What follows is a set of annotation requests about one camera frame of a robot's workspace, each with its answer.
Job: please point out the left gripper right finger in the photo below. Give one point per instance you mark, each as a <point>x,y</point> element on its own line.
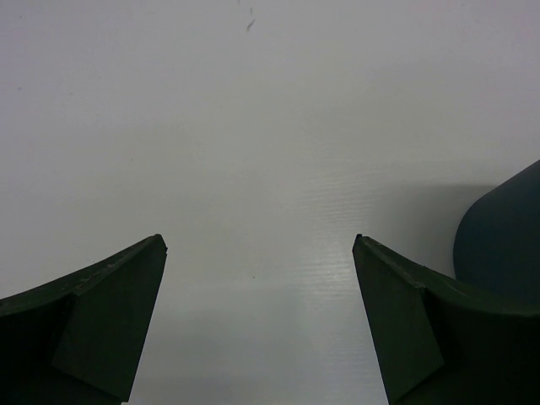
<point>441,341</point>

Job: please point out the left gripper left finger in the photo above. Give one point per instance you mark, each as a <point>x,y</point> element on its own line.
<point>79,338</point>

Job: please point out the dark grey plastic bin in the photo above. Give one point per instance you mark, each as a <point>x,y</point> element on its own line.
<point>496,246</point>

